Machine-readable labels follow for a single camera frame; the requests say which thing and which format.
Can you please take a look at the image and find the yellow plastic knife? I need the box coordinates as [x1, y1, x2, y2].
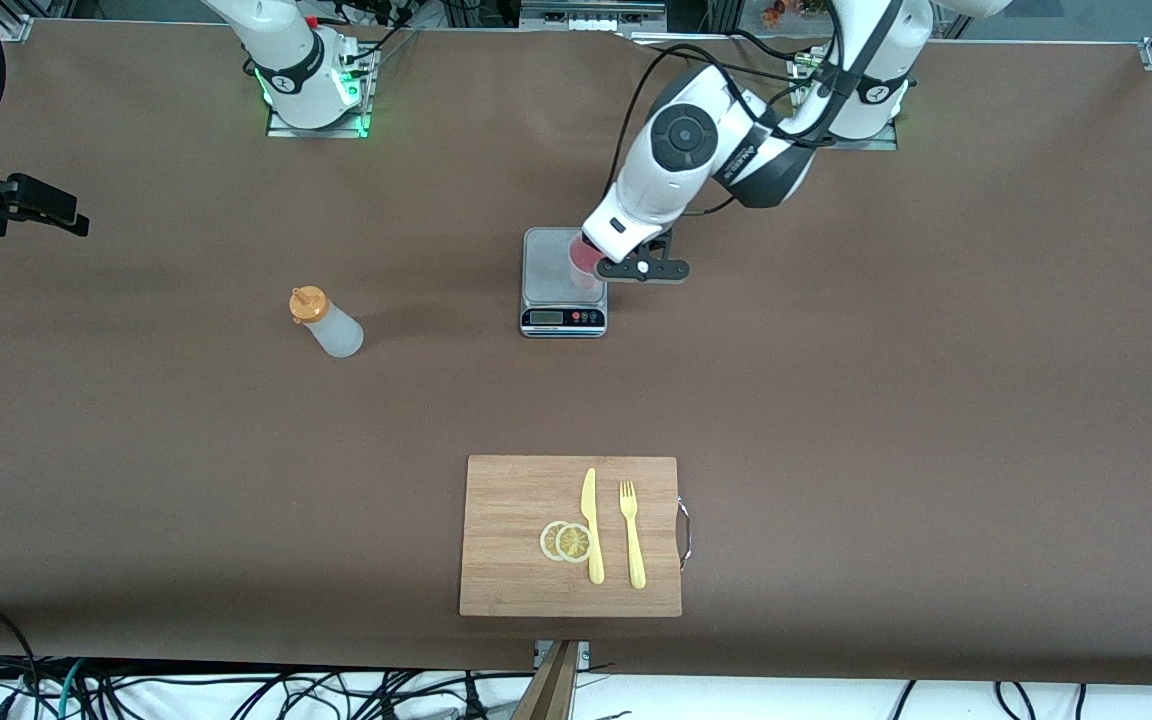
[581, 467, 605, 586]

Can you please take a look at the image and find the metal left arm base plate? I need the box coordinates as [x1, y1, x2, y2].
[793, 50, 899, 151]

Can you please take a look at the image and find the colourful toy food pile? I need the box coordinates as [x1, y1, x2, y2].
[761, 0, 837, 26]

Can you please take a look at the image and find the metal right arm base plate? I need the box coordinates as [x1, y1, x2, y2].
[266, 40, 374, 139]

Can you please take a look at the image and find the black cable across table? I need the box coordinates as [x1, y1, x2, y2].
[626, 30, 697, 61]

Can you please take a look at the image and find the silver digital kitchen scale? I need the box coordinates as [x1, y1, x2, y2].
[520, 227, 608, 338]

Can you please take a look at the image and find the grey power strip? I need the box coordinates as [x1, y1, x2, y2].
[519, 0, 667, 36]

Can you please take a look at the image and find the yellow plastic fork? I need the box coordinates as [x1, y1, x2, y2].
[619, 480, 647, 590]

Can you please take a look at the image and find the pink plastic cup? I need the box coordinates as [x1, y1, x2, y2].
[566, 232, 605, 293]

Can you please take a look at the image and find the wooden cutting board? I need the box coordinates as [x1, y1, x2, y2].
[459, 455, 693, 618]

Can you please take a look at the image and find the teal floor cable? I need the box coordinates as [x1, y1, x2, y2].
[56, 658, 87, 720]

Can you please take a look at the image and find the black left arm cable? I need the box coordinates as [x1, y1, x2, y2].
[671, 0, 907, 216]

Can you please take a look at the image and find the clear sauce bottle orange cap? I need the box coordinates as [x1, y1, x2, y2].
[289, 286, 365, 359]

